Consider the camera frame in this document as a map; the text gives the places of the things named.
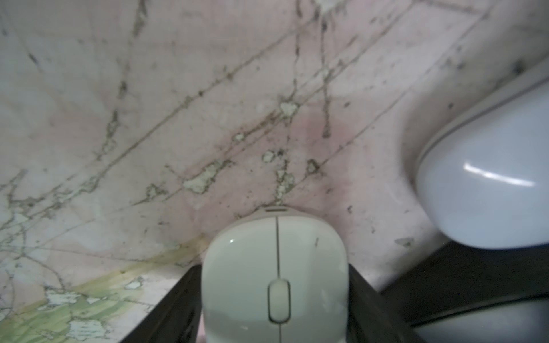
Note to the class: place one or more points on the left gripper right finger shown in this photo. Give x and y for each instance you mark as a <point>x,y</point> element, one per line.
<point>370,318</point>

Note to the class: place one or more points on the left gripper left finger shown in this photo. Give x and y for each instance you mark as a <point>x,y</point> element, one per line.
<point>176,319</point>

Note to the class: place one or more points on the black mouse upper centre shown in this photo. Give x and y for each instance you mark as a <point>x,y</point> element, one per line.
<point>457,279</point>

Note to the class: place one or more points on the white slim mouse angled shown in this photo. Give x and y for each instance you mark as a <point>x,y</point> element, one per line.
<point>483,178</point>

